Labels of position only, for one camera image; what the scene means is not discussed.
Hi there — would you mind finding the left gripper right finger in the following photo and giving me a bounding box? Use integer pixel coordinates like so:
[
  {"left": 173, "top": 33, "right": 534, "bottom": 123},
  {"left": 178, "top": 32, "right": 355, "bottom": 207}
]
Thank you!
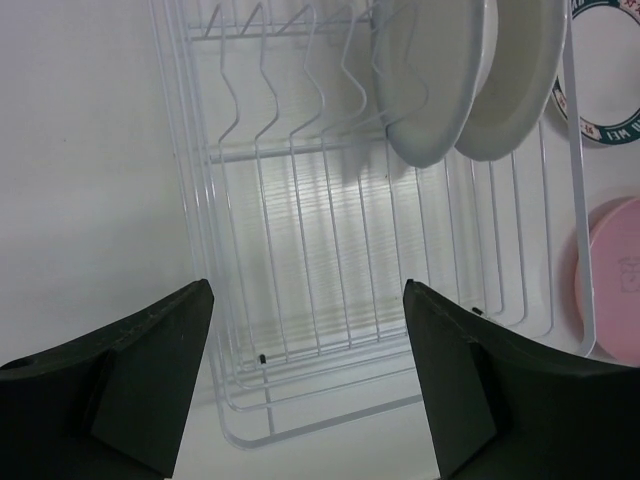
[{"left": 403, "top": 280, "right": 639, "bottom": 479}]

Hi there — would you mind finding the white wire dish rack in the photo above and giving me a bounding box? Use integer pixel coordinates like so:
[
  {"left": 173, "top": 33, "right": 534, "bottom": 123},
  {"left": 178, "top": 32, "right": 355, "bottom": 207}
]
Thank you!
[{"left": 148, "top": 1, "right": 596, "bottom": 450}]

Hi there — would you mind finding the pink plate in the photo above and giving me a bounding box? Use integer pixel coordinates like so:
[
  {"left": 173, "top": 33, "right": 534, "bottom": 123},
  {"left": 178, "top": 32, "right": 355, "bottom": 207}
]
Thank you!
[{"left": 565, "top": 196, "right": 639, "bottom": 367}]

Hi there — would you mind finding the white ribbed plate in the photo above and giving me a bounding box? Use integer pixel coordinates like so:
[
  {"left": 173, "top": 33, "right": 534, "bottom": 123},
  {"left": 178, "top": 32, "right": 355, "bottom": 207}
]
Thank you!
[{"left": 455, "top": 1, "right": 570, "bottom": 162}]

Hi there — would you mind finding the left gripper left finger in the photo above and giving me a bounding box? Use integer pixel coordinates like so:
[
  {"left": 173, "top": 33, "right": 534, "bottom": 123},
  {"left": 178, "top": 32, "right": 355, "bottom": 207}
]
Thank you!
[{"left": 1, "top": 279, "right": 214, "bottom": 479}]

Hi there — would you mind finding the clear glass plate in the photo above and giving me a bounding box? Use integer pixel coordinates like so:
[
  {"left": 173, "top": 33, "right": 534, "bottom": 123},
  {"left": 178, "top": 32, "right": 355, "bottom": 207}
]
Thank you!
[{"left": 371, "top": 1, "right": 498, "bottom": 169}]

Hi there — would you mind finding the green rimmed white plate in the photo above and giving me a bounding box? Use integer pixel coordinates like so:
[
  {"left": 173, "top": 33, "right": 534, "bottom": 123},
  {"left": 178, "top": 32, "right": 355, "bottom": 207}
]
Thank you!
[{"left": 570, "top": 1, "right": 639, "bottom": 147}]

